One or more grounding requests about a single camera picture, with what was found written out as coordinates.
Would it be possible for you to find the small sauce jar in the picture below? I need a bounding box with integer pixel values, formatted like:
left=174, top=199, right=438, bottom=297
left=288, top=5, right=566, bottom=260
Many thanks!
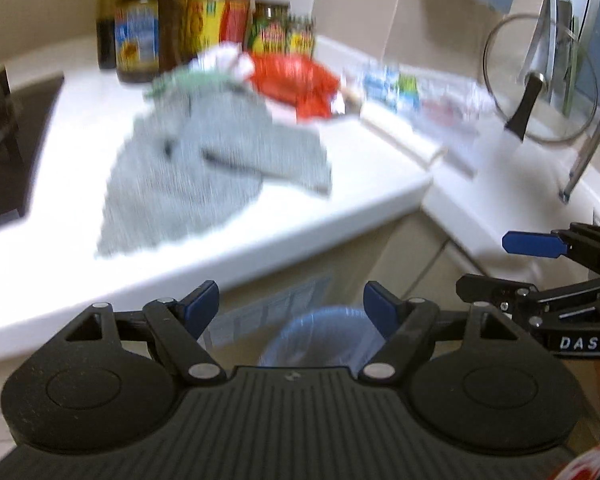
left=286, top=15, right=317, bottom=58

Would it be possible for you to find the glass pot lid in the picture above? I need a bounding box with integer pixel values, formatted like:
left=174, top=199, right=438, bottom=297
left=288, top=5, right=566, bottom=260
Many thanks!
left=482, top=12, right=600, bottom=143

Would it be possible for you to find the crushed clear water bottle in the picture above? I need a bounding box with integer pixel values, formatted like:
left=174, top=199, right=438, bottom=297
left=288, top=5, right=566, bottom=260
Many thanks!
left=362, top=62, right=496, bottom=133

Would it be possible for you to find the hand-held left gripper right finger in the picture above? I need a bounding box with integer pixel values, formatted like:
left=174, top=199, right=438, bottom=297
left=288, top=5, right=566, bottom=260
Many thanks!
left=362, top=281, right=523, bottom=386

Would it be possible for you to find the green plastic wrapper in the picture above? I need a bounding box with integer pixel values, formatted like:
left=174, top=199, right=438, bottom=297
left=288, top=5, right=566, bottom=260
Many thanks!
left=145, top=70, right=231, bottom=100

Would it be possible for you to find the small white tissue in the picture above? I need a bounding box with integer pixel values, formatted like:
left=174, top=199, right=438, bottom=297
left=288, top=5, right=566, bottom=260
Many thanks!
left=190, top=45, right=256, bottom=82

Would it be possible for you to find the black gas stove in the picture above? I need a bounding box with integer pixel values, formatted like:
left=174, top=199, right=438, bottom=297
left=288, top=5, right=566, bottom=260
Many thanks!
left=0, top=67, right=66, bottom=233

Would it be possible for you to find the trash bin with blue liner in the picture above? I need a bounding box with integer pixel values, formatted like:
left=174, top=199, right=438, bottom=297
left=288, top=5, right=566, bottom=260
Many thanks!
left=257, top=305, right=388, bottom=368

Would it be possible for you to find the yellow oil bottle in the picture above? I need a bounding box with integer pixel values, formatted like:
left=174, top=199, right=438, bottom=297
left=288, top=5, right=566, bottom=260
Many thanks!
left=157, top=0, right=197, bottom=73

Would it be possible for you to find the orange plastic bag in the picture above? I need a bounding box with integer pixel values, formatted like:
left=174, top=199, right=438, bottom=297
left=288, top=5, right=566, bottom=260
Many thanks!
left=250, top=54, right=343, bottom=118

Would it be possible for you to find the dark sauce bottle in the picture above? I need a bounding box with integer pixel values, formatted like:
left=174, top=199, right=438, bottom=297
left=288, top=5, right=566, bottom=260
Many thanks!
left=95, top=0, right=119, bottom=70

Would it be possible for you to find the metal rack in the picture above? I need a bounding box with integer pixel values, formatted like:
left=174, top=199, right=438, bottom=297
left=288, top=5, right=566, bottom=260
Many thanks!
left=517, top=0, right=600, bottom=203

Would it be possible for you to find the grey cloth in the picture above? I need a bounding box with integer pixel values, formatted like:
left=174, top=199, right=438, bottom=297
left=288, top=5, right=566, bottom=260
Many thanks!
left=96, top=72, right=333, bottom=258

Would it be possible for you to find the blue label oil bottle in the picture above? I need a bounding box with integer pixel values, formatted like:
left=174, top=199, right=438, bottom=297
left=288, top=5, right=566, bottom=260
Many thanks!
left=114, top=0, right=161, bottom=85

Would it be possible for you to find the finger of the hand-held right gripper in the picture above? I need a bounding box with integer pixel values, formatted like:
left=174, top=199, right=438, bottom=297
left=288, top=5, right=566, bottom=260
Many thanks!
left=455, top=274, right=600, bottom=331
left=501, top=222, right=600, bottom=276

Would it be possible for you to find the large sauce jar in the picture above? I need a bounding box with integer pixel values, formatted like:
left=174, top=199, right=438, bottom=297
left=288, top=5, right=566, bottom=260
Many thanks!
left=247, top=4, right=288, bottom=56

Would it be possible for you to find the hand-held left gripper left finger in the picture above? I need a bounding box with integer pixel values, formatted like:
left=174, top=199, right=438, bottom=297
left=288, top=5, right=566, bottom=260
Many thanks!
left=62, top=280, right=226, bottom=386

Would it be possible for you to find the red label oil bottle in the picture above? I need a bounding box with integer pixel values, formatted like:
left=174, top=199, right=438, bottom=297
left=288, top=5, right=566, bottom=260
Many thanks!
left=182, top=0, right=256, bottom=56

